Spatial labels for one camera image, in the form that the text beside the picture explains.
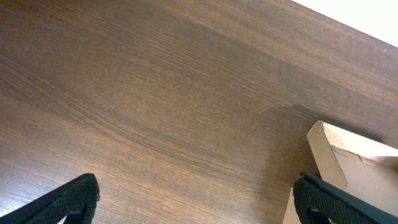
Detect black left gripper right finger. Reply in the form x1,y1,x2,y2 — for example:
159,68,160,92
292,172,397,224

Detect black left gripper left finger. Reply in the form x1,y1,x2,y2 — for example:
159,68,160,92
1,173,100,224

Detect brown cardboard box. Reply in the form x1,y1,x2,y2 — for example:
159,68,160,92
283,121,397,224

